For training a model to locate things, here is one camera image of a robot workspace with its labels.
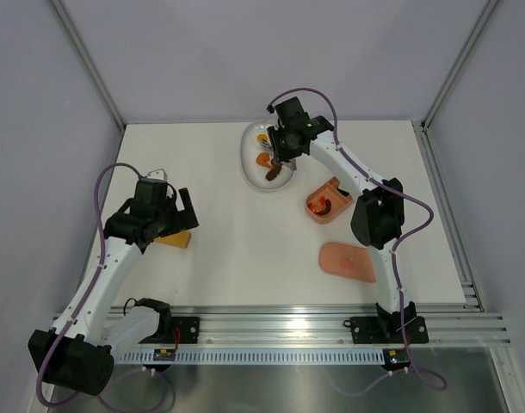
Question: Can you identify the orange shrimp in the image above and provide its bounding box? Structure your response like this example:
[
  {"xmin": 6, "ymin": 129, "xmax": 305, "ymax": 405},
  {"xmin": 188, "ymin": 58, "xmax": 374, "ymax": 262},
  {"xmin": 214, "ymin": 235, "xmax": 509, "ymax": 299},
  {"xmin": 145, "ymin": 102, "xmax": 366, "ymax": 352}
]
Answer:
[{"xmin": 307, "ymin": 196, "xmax": 327, "ymax": 216}]

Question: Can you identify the dark brown sea cucumber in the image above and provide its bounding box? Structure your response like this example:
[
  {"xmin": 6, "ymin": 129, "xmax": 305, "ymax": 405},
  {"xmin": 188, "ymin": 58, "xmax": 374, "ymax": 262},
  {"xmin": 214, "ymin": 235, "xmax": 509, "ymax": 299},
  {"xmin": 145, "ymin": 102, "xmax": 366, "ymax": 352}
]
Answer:
[{"xmin": 322, "ymin": 199, "xmax": 331, "ymax": 215}]

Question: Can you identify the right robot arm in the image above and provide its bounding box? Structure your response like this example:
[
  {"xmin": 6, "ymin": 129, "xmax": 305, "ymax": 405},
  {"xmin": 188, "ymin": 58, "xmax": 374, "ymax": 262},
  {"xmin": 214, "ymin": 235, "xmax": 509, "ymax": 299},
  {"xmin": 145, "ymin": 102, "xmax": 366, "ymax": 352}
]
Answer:
[{"xmin": 267, "ymin": 97, "xmax": 417, "ymax": 341}]

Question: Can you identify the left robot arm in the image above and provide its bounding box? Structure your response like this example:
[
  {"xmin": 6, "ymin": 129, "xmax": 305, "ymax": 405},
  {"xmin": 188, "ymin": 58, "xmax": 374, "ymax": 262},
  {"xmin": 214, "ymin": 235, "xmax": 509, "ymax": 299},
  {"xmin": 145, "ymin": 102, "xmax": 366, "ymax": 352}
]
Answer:
[{"xmin": 28, "ymin": 177, "xmax": 199, "ymax": 396}]

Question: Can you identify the pink lunch box lid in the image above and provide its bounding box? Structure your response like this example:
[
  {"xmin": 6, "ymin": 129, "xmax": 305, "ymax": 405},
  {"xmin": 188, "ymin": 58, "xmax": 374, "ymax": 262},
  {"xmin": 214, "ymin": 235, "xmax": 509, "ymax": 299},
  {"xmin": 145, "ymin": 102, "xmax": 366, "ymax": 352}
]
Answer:
[{"xmin": 318, "ymin": 242, "xmax": 376, "ymax": 283}]

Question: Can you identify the yellow rectangular block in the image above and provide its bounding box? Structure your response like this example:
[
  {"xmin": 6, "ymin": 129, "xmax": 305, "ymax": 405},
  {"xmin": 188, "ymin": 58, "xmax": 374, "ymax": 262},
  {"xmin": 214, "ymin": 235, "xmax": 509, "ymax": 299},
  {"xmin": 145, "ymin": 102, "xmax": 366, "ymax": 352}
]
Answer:
[{"xmin": 155, "ymin": 231, "xmax": 191, "ymax": 249}]

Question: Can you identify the fried egg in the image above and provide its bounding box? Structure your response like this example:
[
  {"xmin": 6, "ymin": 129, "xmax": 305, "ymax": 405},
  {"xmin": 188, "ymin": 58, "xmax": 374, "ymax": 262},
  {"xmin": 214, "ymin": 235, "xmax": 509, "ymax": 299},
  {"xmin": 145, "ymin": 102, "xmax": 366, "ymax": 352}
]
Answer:
[{"xmin": 255, "ymin": 133, "xmax": 272, "ymax": 151}]

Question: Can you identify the brown orange food piece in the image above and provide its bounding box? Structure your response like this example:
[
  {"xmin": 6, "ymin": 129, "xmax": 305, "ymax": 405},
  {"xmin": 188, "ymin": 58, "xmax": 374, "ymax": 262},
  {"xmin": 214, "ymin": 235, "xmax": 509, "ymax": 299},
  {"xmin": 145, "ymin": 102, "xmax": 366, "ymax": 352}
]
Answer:
[{"xmin": 256, "ymin": 152, "xmax": 274, "ymax": 170}]

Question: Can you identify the white oval plate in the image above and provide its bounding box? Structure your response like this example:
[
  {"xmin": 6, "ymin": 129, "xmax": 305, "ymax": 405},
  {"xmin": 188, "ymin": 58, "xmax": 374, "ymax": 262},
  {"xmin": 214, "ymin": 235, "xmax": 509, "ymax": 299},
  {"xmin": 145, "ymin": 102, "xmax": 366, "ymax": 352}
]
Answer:
[{"xmin": 239, "ymin": 120, "xmax": 294, "ymax": 192}]

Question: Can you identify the dark brown food piece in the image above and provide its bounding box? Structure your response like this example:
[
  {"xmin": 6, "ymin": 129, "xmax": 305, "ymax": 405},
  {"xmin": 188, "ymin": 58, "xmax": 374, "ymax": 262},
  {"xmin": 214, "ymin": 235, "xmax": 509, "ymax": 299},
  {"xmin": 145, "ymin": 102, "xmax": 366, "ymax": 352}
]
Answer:
[{"xmin": 265, "ymin": 165, "xmax": 281, "ymax": 182}]

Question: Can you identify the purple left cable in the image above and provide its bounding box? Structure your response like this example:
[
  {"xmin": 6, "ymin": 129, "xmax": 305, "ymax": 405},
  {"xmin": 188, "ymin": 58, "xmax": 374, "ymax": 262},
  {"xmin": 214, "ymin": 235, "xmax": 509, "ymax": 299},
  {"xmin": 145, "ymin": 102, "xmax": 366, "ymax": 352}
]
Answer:
[{"xmin": 34, "ymin": 162, "xmax": 177, "ymax": 410}]

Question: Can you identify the purple cable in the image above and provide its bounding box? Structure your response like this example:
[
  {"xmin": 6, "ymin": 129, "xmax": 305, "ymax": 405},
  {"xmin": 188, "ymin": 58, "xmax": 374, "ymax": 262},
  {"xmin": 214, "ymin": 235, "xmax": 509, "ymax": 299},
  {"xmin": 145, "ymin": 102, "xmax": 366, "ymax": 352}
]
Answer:
[
  {"xmin": 34, "ymin": 162, "xmax": 177, "ymax": 410},
  {"xmin": 265, "ymin": 87, "xmax": 448, "ymax": 397}
]

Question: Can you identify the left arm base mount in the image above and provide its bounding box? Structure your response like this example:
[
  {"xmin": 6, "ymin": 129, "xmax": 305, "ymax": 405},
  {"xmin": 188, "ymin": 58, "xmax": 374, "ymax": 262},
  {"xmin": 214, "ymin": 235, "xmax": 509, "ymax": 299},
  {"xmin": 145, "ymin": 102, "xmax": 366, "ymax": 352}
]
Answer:
[{"xmin": 145, "ymin": 316, "xmax": 201, "ymax": 345}]

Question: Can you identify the right aluminium frame post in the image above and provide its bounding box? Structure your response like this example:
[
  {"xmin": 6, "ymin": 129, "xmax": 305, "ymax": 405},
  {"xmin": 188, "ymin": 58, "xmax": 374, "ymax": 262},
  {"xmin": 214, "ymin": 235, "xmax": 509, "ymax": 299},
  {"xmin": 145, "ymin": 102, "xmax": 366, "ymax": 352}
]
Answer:
[{"xmin": 421, "ymin": 0, "xmax": 503, "ymax": 132}]

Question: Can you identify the aluminium frame post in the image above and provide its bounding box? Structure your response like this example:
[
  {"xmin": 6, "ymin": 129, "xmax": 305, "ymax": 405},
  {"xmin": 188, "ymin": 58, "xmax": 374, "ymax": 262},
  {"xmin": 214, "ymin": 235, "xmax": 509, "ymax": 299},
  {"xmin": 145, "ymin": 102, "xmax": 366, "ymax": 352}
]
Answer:
[
  {"xmin": 46, "ymin": 0, "xmax": 127, "ymax": 135},
  {"xmin": 421, "ymin": 0, "xmax": 503, "ymax": 132}
]

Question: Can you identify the white slotted cable duct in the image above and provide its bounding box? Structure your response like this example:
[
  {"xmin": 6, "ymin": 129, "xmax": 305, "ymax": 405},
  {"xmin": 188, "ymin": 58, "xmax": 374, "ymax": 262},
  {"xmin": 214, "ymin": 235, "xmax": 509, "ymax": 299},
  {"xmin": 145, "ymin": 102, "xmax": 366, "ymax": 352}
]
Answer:
[{"xmin": 118, "ymin": 347, "xmax": 409, "ymax": 366}]

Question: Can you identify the left aluminium frame post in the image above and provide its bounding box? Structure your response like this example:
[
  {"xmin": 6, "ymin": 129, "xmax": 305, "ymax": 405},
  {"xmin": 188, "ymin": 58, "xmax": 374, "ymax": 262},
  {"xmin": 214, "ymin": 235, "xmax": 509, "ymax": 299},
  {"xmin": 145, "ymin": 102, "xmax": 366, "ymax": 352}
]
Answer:
[{"xmin": 46, "ymin": 0, "xmax": 127, "ymax": 135}]

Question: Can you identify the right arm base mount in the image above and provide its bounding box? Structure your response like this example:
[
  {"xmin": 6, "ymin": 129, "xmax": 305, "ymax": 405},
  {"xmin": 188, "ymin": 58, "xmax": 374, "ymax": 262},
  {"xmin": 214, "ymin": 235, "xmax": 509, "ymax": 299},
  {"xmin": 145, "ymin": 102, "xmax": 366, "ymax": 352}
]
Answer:
[{"xmin": 343, "ymin": 316, "xmax": 429, "ymax": 344}]

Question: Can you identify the right side aluminium rail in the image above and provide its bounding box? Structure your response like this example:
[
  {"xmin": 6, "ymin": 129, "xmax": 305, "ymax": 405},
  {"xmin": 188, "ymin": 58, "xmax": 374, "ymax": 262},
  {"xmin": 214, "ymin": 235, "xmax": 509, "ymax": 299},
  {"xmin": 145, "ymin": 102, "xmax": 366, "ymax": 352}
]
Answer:
[{"xmin": 411, "ymin": 120, "xmax": 487, "ymax": 312}]

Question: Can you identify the aluminium rail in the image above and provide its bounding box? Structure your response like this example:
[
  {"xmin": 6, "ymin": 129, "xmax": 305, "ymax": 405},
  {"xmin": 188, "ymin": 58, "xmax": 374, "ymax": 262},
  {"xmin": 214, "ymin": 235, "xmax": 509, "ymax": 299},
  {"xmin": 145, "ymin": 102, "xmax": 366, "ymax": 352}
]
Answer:
[
  {"xmin": 411, "ymin": 120, "xmax": 487, "ymax": 312},
  {"xmin": 172, "ymin": 305, "xmax": 511, "ymax": 348}
]

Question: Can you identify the aluminium front rail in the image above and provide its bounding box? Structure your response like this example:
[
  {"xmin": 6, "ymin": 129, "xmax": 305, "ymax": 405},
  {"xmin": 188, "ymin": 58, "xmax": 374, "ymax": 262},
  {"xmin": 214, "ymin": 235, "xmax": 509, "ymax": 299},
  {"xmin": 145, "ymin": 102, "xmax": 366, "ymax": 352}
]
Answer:
[{"xmin": 172, "ymin": 305, "xmax": 511, "ymax": 348}]

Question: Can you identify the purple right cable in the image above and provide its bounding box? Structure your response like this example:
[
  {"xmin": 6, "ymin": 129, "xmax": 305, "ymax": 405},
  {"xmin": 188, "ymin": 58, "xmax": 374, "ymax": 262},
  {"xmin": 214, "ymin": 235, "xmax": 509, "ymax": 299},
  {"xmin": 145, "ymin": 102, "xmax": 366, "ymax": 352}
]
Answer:
[{"xmin": 265, "ymin": 87, "xmax": 448, "ymax": 397}]

